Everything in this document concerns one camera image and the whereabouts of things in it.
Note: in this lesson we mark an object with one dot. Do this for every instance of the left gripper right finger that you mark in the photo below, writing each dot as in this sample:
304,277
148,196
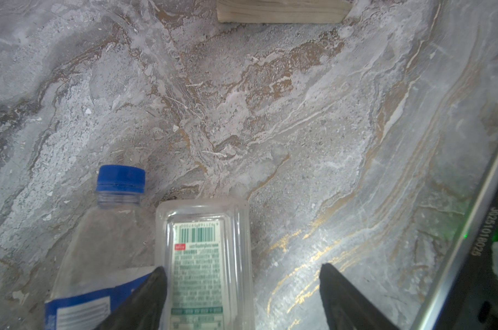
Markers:
344,306

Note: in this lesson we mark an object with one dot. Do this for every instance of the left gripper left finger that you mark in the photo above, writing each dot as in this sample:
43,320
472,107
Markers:
143,309

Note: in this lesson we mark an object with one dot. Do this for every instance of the green text bottle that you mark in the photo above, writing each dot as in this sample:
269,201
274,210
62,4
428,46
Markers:
204,245

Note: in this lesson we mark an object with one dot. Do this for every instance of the cream waste bin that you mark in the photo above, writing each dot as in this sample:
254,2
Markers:
316,12

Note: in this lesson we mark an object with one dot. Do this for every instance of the blue cap crushed bottle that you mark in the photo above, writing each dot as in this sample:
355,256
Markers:
111,253

